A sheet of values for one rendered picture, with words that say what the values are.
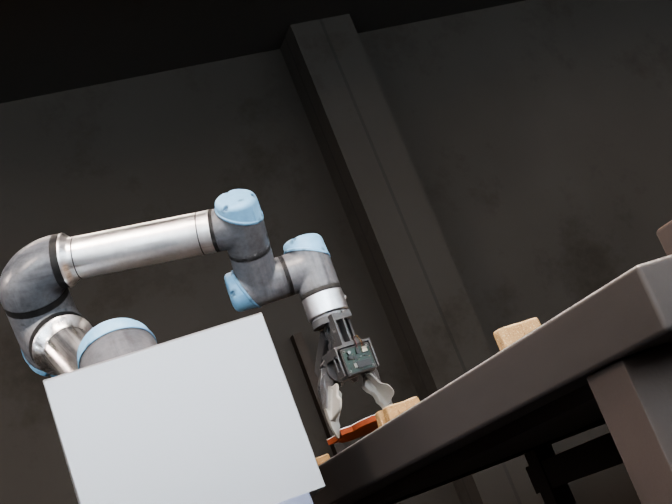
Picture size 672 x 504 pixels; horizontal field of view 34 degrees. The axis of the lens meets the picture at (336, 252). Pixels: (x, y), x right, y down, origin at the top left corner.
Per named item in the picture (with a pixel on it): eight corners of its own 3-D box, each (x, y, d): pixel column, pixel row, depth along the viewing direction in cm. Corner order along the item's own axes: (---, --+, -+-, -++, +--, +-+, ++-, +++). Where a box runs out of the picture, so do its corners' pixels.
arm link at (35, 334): (116, 438, 153) (-9, 296, 194) (145, 513, 161) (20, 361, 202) (189, 397, 158) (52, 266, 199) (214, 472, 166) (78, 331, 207)
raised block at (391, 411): (391, 423, 162) (384, 406, 163) (387, 426, 164) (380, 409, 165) (425, 411, 165) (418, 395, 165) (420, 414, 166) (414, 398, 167)
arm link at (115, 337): (79, 373, 147) (61, 326, 158) (109, 447, 154) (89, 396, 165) (162, 340, 150) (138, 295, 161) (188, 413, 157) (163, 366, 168)
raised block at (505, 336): (506, 349, 128) (497, 328, 129) (499, 354, 130) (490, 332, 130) (547, 336, 130) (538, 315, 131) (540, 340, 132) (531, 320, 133)
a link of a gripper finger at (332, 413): (331, 430, 183) (336, 377, 186) (320, 436, 188) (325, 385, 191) (349, 433, 183) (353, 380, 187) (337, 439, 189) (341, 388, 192)
